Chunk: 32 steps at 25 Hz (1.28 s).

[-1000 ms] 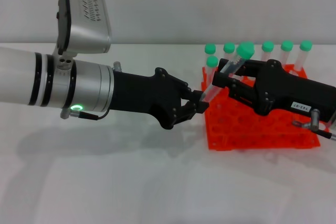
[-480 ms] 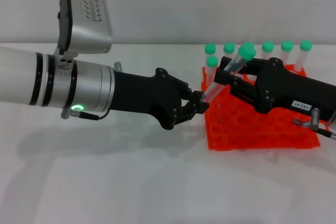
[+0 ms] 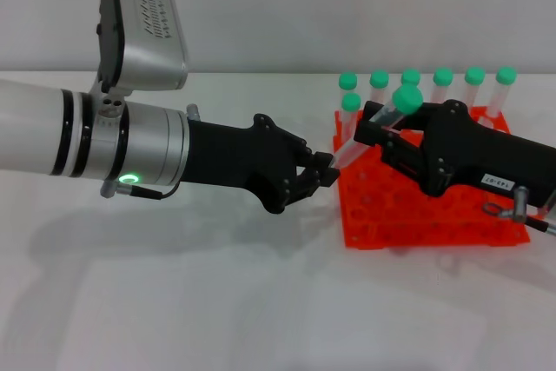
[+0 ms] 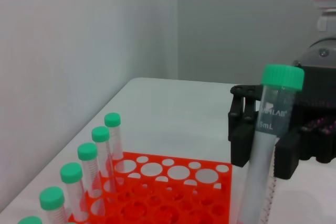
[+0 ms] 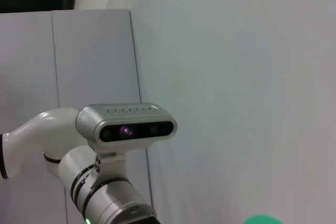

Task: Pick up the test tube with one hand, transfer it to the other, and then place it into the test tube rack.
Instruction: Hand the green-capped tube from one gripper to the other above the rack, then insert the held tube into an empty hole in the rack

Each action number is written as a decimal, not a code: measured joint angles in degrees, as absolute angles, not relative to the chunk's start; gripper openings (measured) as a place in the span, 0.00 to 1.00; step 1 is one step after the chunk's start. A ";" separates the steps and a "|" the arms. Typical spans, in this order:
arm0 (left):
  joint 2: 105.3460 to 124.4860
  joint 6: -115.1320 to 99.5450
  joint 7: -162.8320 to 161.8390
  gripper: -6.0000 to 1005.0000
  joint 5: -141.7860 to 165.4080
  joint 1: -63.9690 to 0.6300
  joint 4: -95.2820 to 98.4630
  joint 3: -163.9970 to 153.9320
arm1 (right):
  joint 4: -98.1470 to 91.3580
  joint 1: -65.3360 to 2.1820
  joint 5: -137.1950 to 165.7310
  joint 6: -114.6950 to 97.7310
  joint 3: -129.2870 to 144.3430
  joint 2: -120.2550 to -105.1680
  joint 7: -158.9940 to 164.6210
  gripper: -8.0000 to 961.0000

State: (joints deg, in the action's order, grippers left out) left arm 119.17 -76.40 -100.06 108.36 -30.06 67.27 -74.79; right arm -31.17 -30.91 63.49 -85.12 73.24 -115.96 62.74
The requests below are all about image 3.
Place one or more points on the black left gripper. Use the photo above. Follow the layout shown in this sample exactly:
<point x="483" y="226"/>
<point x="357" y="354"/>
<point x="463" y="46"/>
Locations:
<point x="234" y="158"/>

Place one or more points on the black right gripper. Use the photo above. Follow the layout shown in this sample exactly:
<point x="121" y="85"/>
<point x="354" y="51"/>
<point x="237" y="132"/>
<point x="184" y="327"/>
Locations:
<point x="478" y="154"/>

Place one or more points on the clear test tube green cap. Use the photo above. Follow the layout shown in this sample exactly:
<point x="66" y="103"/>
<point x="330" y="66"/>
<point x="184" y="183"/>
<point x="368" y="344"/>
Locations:
<point x="351" y="102"/>
<point x="506" y="75"/>
<point x="474" y="76"/>
<point x="406" y="99"/>
<point x="443" y="77"/>
<point x="410" y="75"/>
<point x="348" y="81"/>
<point x="379" y="79"/>

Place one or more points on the orange test tube rack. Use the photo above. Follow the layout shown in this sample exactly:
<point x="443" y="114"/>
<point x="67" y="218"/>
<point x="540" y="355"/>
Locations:
<point x="391" y="219"/>

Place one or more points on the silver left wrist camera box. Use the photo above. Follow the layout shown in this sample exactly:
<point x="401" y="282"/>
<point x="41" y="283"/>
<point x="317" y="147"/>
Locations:
<point x="147" y="36"/>

